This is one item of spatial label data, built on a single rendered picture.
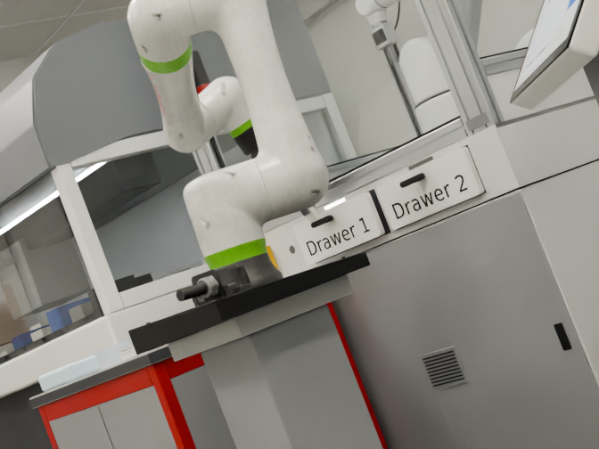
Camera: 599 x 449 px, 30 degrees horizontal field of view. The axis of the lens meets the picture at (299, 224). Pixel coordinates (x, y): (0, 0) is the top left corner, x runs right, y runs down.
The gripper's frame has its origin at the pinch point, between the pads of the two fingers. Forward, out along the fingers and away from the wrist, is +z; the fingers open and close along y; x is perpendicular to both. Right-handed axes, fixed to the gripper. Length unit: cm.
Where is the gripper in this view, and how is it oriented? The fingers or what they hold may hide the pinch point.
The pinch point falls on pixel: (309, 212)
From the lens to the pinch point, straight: 277.8
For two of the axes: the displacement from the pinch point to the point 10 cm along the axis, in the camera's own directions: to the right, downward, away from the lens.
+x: 6.0, -2.8, -7.5
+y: -5.5, 5.4, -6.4
